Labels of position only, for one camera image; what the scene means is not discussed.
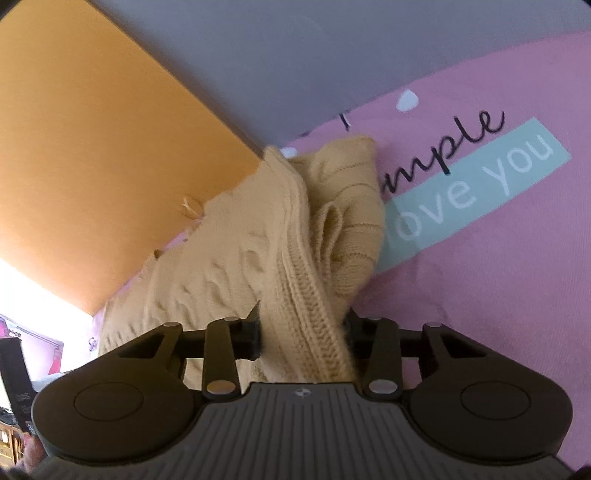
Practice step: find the pink printed bed sheet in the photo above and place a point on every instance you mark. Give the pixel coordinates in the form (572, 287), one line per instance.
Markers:
(485, 277)

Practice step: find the grey panel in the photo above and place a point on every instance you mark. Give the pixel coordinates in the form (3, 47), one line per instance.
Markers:
(323, 55)

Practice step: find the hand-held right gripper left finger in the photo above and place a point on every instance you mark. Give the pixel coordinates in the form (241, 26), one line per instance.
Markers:
(221, 355)

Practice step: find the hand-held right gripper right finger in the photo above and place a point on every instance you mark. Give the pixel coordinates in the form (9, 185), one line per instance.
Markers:
(384, 355)

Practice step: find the orange board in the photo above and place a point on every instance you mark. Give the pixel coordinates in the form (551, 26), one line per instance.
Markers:
(92, 161)

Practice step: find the dark upright object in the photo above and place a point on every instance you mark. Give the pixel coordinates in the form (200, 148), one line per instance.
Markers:
(16, 383)

